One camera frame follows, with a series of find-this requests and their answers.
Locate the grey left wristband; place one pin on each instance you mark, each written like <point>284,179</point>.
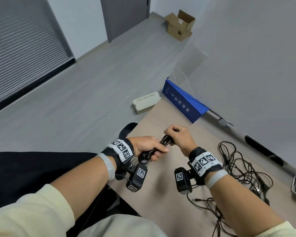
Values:
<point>107,166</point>

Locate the person's left hand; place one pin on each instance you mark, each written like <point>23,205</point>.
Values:
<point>148,145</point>

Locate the blue triangular box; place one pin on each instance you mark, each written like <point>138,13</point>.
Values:
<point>185,103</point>

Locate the person's left forearm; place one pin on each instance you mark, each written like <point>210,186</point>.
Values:
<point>71,192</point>

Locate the grey desk clamp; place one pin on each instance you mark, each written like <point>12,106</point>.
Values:
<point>223,121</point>

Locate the open cardboard box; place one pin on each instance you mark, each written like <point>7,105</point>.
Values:
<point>177,27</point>

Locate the grey window blinds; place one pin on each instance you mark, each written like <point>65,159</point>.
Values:
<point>22,46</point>

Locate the grey right wristband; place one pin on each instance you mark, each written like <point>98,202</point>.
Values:
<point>217,178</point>

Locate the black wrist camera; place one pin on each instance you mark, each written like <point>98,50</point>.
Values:
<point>137,177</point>
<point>182,181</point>

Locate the person's cream sweater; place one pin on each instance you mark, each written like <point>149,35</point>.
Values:
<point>123,227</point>

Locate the black office chair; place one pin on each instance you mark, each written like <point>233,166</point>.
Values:
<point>128,129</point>

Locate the grey wristband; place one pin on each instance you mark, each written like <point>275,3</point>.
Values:
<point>217,178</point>
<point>107,166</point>

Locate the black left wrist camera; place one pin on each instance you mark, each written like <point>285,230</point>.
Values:
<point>137,177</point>

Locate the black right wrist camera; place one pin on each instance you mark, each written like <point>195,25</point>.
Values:
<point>182,181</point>

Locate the person's right forearm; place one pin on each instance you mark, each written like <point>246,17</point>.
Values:
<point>239,209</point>

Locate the light wooden table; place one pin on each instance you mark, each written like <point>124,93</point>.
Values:
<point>162,194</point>

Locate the person's right hand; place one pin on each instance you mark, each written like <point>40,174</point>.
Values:
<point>182,138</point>

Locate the grey door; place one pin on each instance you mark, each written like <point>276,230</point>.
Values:
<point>125,17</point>

